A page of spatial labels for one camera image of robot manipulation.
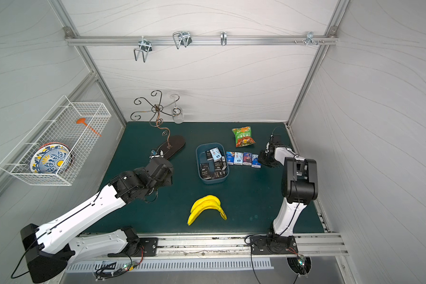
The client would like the teal plastic storage box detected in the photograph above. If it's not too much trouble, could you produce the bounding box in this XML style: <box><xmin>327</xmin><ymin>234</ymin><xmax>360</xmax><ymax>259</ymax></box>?
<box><xmin>196</xmin><ymin>143</ymin><xmax>230</xmax><ymax>185</ymax></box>

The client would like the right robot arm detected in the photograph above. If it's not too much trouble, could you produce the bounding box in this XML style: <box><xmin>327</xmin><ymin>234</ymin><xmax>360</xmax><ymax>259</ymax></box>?
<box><xmin>258</xmin><ymin>134</ymin><xmax>318</xmax><ymax>237</ymax></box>

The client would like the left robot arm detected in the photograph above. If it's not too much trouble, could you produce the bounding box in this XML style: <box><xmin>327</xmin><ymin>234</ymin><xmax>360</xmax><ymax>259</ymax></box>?
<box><xmin>20</xmin><ymin>157</ymin><xmax>174</xmax><ymax>284</ymax></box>

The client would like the green snack bag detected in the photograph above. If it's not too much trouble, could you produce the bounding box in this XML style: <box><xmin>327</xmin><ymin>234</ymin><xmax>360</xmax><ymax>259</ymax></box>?
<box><xmin>232</xmin><ymin>126</ymin><xmax>256</xmax><ymax>148</ymax></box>

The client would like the metal scroll stand dark base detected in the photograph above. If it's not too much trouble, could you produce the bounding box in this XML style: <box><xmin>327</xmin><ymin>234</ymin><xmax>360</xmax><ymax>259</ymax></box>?
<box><xmin>130</xmin><ymin>89</ymin><xmax>186</xmax><ymax>160</ymax></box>

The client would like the white blue tissue pack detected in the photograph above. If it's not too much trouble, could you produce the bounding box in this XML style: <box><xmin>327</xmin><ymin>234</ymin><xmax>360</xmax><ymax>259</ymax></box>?
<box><xmin>209</xmin><ymin>147</ymin><xmax>222</xmax><ymax>162</ymax></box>

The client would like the yellow banana bunch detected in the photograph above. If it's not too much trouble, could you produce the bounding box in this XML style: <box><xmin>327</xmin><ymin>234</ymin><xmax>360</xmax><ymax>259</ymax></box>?
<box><xmin>187</xmin><ymin>195</ymin><xmax>227</xmax><ymax>226</ymax></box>

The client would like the clear glass cup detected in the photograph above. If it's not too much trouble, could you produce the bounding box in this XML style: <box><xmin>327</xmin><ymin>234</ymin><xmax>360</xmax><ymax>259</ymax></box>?
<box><xmin>170</xmin><ymin>93</ymin><xmax>185</xmax><ymax>124</ymax></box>

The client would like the orange plastic spoon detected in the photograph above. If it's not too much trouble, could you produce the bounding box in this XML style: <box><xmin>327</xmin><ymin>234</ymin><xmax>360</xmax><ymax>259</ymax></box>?
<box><xmin>76</xmin><ymin>118</ymin><xmax>101</xmax><ymax>137</ymax></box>

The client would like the blue yellow patterned plate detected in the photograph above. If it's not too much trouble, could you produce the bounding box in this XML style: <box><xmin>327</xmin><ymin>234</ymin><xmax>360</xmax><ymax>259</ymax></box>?
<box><xmin>30</xmin><ymin>143</ymin><xmax>72</xmax><ymax>174</ymax></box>

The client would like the small metal hook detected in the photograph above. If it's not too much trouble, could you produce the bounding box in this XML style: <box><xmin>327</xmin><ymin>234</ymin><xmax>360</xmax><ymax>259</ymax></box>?
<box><xmin>220</xmin><ymin>31</ymin><xmax>227</xmax><ymax>46</ymax></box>

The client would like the metal double hook left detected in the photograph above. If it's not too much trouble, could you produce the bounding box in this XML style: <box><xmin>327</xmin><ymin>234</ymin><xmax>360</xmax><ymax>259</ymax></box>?
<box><xmin>133</xmin><ymin>37</ymin><xmax>153</xmax><ymax>63</ymax></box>

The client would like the metal double hook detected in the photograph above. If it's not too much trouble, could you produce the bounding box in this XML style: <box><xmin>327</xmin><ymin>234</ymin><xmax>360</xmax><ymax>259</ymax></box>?
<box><xmin>133</xmin><ymin>37</ymin><xmax>153</xmax><ymax>63</ymax></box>
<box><xmin>172</xmin><ymin>31</ymin><xmax>192</xmax><ymax>49</ymax></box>

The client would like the metal double hook middle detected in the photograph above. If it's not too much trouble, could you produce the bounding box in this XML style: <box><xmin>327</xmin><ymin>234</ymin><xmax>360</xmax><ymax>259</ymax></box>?
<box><xmin>172</xmin><ymin>31</ymin><xmax>192</xmax><ymax>49</ymax></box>

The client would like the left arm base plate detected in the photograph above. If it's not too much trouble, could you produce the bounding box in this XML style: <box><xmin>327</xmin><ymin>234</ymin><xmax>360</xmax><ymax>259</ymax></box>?
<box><xmin>107</xmin><ymin>237</ymin><xmax>159</xmax><ymax>257</ymax></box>

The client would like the aluminium front rail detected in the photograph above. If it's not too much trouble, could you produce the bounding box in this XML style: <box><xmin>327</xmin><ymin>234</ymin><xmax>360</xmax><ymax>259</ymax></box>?
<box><xmin>56</xmin><ymin>232</ymin><xmax>349</xmax><ymax>258</ymax></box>

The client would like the aluminium rail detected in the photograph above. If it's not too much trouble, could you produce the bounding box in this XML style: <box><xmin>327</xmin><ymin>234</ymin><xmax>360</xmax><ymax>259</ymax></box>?
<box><xmin>56</xmin><ymin>232</ymin><xmax>349</xmax><ymax>258</ymax></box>
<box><xmin>65</xmin><ymin>34</ymin><xmax>339</xmax><ymax>47</ymax></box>

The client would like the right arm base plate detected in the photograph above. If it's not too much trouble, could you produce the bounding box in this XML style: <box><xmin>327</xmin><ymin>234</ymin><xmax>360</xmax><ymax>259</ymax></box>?
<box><xmin>244</xmin><ymin>234</ymin><xmax>298</xmax><ymax>255</ymax></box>

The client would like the white wire basket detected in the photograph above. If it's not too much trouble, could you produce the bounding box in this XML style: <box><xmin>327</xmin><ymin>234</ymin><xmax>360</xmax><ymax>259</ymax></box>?
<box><xmin>0</xmin><ymin>96</ymin><xmax>111</xmax><ymax>186</ymax></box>

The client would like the metal bracket hook right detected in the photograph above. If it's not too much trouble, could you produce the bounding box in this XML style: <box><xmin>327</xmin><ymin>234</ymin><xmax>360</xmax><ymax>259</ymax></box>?
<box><xmin>293</xmin><ymin>32</ymin><xmax>325</xmax><ymax>46</ymax></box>

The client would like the aluminium top rail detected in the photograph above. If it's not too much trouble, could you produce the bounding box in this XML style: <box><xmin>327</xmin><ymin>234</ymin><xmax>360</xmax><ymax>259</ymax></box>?
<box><xmin>65</xmin><ymin>34</ymin><xmax>339</xmax><ymax>47</ymax></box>

